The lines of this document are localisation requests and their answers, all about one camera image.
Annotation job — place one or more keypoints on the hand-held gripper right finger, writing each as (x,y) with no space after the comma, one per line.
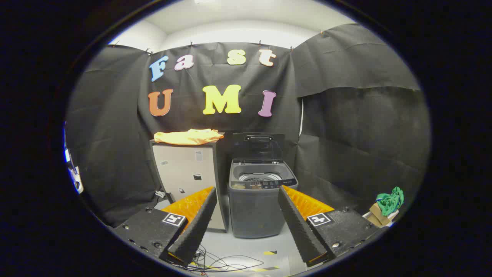
(298,227)

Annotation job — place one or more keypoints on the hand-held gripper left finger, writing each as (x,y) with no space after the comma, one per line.
(196,227)

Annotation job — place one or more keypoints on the grey washing machine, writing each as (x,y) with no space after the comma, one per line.
(253,207)

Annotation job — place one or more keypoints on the orange garment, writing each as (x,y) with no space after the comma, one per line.
(188,137)

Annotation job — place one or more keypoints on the yellow black floor tape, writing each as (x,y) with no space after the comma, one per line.
(270,252)
(269,268)

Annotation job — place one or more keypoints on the grey cabinet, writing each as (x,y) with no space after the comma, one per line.
(180,169)

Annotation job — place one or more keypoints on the cardboard box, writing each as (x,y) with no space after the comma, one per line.
(377,216)

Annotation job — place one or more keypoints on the green cloth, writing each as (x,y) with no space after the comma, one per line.
(391,202)

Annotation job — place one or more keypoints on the black backdrop cloth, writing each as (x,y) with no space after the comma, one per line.
(346,127)

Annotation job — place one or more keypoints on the white and blue object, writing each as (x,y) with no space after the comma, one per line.
(76,181)

